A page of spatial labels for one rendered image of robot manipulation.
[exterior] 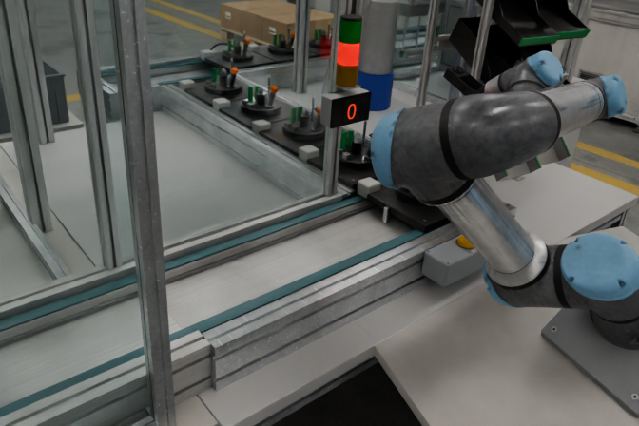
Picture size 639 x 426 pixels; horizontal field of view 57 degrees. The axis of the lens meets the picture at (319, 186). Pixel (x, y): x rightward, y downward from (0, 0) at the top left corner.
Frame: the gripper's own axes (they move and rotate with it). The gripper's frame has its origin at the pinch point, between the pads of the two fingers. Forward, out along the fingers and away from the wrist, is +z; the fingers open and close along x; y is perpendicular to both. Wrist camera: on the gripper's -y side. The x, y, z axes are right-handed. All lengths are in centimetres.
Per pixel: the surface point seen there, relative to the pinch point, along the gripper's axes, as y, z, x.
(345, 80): -14.7, -0.3, -20.8
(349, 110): -8.7, 3.8, -19.6
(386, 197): 12.7, 14.9, -9.3
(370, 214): 15.2, 20.3, -11.9
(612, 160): 38, 132, 314
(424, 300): 37.9, 2.7, -21.5
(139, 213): 6, -24, -84
